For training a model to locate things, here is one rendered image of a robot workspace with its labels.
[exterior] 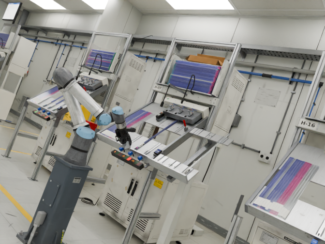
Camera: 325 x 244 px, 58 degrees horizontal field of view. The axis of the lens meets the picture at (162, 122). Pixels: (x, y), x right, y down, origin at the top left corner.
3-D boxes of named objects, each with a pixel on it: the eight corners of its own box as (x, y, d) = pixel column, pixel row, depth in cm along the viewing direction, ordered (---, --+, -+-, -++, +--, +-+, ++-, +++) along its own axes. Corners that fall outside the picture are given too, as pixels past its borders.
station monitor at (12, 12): (12, 21, 557) (20, 1, 559) (1, 21, 594) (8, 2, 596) (19, 25, 567) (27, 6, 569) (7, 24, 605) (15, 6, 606)
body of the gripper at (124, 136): (116, 142, 218) (112, 128, 212) (125, 136, 223) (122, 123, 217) (123, 145, 213) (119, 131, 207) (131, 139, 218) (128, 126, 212)
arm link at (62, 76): (60, 60, 180) (116, 117, 189) (62, 63, 191) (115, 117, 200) (45, 73, 179) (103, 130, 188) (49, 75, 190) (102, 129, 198)
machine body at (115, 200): (143, 250, 234) (170, 177, 237) (93, 211, 279) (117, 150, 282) (186, 245, 284) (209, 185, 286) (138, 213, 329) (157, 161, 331)
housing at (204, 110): (204, 125, 257) (203, 111, 250) (164, 112, 289) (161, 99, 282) (210, 121, 262) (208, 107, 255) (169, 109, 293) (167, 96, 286)
